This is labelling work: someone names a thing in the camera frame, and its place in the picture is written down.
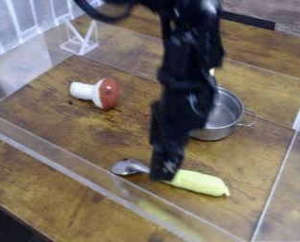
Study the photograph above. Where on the clear acrylic front barrier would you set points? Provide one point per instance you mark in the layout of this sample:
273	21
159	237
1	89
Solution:
163	213

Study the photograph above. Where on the toy mushroom brown cap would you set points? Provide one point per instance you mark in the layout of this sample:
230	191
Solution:
103	93

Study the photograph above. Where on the green handled metal spoon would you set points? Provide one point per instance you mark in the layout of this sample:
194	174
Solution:
184	179

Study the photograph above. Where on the clear acrylic triangle stand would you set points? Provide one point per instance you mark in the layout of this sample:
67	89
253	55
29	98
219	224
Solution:
80	44

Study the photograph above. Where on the black strip on table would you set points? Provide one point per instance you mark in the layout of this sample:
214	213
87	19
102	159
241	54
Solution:
247	20

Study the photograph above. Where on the small steel pot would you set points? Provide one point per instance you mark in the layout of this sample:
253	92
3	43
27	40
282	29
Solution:
223	118

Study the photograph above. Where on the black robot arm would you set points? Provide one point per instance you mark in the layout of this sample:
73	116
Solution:
191	53

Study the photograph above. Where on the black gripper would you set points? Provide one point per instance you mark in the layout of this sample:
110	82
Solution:
178	112

